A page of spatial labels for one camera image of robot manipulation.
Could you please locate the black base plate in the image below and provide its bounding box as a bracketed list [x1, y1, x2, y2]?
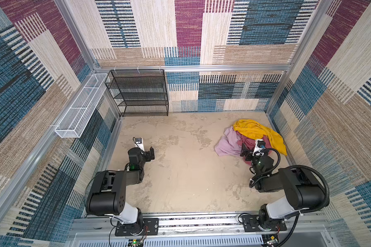
[238, 214, 287, 233]
[114, 218, 159, 237]

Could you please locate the black wire shelf rack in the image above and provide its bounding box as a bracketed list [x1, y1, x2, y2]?
[105, 69, 169, 117]

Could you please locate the yellow cloth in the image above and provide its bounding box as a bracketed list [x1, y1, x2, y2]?
[233, 119, 288, 156]

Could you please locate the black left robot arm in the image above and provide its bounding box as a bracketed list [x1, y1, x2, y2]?
[85, 147, 155, 236]

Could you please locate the white wire basket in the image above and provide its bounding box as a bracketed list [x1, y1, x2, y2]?
[55, 74, 108, 139]

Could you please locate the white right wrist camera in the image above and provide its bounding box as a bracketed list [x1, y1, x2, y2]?
[253, 139, 266, 157]

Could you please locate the black corrugated cable conduit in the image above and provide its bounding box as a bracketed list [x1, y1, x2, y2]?
[248, 148, 330, 247]

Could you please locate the lilac cloth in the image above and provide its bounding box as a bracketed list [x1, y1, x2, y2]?
[214, 126, 242, 156]

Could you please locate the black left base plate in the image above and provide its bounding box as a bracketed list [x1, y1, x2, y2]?
[114, 218, 159, 237]

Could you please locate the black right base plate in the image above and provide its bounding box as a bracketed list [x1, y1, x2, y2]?
[238, 214, 287, 233]

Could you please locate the maroon cloth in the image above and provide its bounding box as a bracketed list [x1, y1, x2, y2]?
[236, 131, 272, 151]

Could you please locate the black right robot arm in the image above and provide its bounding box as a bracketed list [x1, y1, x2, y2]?
[239, 140, 330, 232]

